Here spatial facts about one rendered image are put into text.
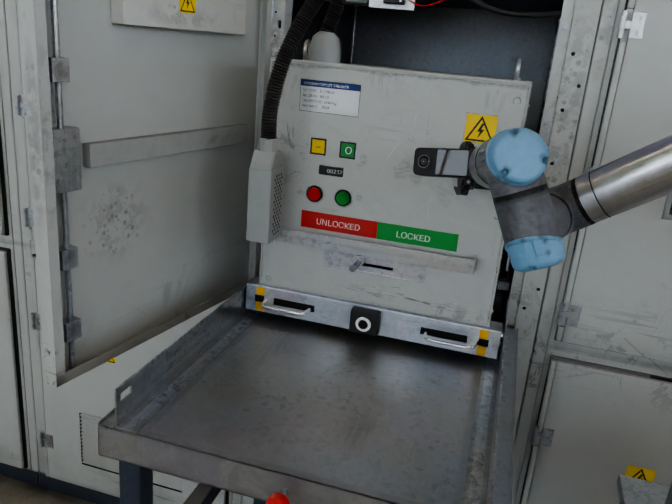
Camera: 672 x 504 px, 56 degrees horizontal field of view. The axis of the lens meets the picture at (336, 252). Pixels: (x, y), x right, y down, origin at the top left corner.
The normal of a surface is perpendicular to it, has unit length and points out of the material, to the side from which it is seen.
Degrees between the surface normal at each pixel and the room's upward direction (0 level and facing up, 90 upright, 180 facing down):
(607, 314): 90
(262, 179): 90
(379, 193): 90
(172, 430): 0
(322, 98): 90
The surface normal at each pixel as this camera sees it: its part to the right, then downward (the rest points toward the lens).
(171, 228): 0.89, 0.21
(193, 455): -0.28, 0.28
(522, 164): 0.00, 0.06
